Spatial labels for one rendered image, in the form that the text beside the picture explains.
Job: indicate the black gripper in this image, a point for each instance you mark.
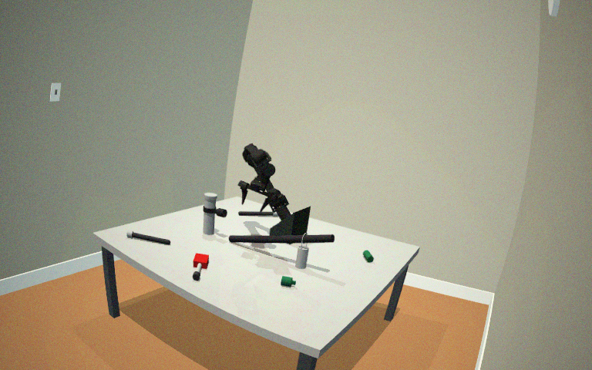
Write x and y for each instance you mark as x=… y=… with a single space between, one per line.
x=271 y=197

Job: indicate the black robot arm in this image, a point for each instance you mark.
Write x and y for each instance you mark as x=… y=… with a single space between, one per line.
x=259 y=160

